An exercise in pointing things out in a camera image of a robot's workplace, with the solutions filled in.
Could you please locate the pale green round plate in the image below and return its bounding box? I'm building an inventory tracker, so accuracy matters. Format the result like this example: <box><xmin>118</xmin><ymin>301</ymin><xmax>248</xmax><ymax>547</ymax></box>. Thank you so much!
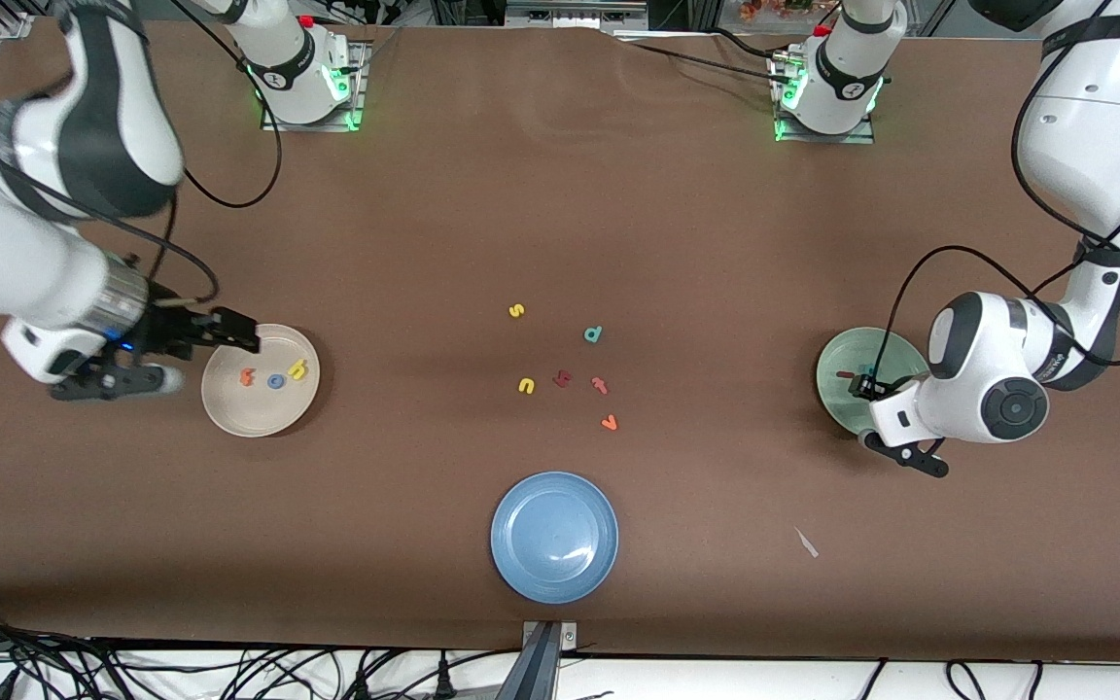
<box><xmin>816</xmin><ymin>327</ymin><xmax>930</xmax><ymax>437</ymax></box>

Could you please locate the beige round plate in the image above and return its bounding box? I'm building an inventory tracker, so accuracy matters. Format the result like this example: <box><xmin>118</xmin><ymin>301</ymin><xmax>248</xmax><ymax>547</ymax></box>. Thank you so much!
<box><xmin>201</xmin><ymin>324</ymin><xmax>321</xmax><ymax>438</ymax></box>

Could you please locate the blue round plate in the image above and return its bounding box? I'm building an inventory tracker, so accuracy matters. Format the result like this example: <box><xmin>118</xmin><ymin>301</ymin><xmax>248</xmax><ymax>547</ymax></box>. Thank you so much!
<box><xmin>490</xmin><ymin>472</ymin><xmax>619</xmax><ymax>605</ymax></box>

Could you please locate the brown table cover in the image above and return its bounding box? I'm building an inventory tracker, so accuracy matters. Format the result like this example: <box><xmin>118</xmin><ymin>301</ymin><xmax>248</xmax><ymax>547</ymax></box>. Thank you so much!
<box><xmin>0</xmin><ymin>17</ymin><xmax>1120</xmax><ymax>664</ymax></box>

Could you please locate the grey power strip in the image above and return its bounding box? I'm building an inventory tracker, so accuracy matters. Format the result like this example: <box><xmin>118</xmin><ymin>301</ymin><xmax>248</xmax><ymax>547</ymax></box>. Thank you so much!
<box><xmin>505</xmin><ymin>0</ymin><xmax>648</xmax><ymax>30</ymax></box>

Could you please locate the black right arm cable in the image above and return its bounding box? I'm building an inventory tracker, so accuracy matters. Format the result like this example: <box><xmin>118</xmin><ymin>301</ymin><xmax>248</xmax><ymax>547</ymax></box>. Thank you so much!
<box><xmin>0</xmin><ymin>0</ymin><xmax>284</xmax><ymax>308</ymax></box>

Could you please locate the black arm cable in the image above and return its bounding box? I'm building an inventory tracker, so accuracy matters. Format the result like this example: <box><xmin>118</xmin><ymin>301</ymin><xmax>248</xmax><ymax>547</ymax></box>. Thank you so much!
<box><xmin>886</xmin><ymin>0</ymin><xmax>1120</xmax><ymax>390</ymax></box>
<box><xmin>0</xmin><ymin>0</ymin><xmax>284</xmax><ymax>308</ymax></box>

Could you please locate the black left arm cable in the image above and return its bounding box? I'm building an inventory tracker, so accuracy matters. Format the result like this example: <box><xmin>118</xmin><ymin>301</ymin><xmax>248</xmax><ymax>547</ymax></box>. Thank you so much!
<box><xmin>886</xmin><ymin>0</ymin><xmax>1120</xmax><ymax>390</ymax></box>

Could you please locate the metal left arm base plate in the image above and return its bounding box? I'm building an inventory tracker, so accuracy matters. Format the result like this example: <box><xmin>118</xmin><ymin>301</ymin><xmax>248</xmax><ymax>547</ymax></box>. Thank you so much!
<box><xmin>769</xmin><ymin>53</ymin><xmax>877</xmax><ymax>145</ymax></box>

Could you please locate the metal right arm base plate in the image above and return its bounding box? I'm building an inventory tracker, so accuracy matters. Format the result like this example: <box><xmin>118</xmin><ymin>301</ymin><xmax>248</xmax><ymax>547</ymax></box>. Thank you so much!
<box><xmin>262</xmin><ymin>41</ymin><xmax>368</xmax><ymax>132</ymax></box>

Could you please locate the black floor cable bundle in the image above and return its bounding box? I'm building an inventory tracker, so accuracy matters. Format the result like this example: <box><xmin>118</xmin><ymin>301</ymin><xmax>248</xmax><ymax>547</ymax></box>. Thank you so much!
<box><xmin>0</xmin><ymin>605</ymin><xmax>328</xmax><ymax>700</ymax></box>

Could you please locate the black base power cable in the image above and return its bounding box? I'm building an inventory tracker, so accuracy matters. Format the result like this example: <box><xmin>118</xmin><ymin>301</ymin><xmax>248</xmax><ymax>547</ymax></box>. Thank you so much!
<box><xmin>711</xmin><ymin>27</ymin><xmax>804</xmax><ymax>64</ymax></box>
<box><xmin>615</xmin><ymin>39</ymin><xmax>789</xmax><ymax>87</ymax></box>

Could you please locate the grey metal camera bracket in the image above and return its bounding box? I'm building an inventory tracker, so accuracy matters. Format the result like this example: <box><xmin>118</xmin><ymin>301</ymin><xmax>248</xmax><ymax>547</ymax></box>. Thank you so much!
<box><xmin>521</xmin><ymin>620</ymin><xmax>578</xmax><ymax>700</ymax></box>

